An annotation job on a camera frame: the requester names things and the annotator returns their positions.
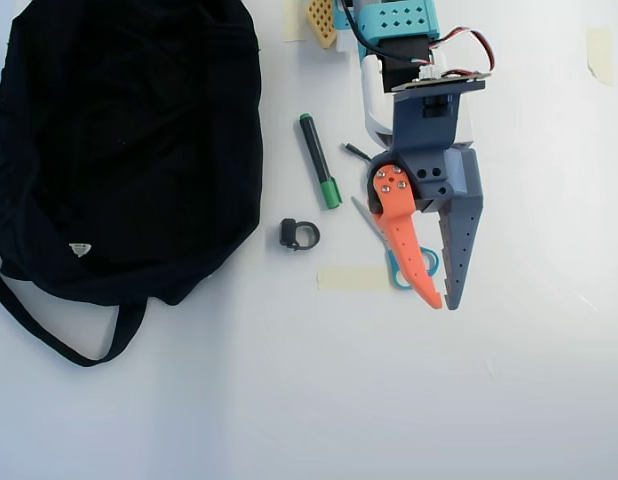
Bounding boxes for black marker with green cap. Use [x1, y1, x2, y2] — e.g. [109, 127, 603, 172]
[297, 112, 344, 210]

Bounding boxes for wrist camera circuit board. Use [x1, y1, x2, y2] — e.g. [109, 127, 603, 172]
[391, 71, 493, 94]

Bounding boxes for yellow perforated base block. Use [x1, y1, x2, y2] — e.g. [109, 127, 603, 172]
[305, 0, 340, 50]

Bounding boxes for small black ring clip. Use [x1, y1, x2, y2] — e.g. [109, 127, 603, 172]
[279, 217, 321, 252]

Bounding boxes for black fabric bag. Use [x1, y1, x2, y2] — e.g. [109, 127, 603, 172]
[0, 0, 265, 369]

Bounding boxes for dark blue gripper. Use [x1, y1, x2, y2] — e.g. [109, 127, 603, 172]
[366, 82, 486, 312]

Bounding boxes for long masking tape strip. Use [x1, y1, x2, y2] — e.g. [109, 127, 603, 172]
[316, 266, 393, 291]

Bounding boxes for red white black wire bundle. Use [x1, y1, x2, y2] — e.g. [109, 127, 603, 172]
[418, 27, 496, 81]

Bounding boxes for torn masking tape strip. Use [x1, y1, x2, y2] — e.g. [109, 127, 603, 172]
[585, 25, 615, 85]

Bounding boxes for black braided USB cable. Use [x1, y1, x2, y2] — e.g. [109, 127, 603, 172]
[341, 141, 376, 165]

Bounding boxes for scissors with blue handles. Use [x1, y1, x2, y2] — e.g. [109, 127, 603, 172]
[350, 195, 440, 291]

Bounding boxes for narrow masking tape strip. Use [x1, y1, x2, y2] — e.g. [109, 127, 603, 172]
[283, 0, 306, 43]

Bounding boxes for thin black camera cable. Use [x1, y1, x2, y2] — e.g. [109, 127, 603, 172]
[338, 0, 390, 54]

